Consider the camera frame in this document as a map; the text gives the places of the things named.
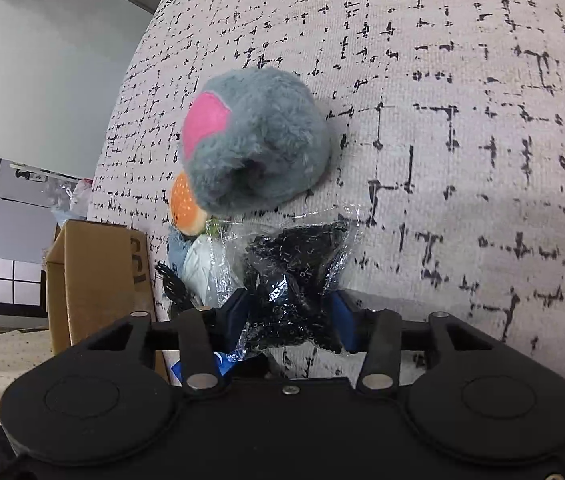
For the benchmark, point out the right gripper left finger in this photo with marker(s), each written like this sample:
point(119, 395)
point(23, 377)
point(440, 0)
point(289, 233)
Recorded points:
point(228, 339)

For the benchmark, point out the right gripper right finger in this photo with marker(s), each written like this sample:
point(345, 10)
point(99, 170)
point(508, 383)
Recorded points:
point(349, 321)

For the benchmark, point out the black item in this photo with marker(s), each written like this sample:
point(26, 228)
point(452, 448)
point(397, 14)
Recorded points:
point(288, 274)

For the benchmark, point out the burger plush toy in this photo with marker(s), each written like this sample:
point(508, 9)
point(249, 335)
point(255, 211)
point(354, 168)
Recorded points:
point(186, 215)

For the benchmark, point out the grey pink plush toy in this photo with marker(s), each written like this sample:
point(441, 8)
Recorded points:
point(253, 139)

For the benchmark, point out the white item in plastic bag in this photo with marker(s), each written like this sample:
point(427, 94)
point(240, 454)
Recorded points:
point(208, 273)

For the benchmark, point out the cardboard box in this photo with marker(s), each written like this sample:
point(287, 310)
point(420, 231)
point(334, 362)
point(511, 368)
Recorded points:
point(96, 273)

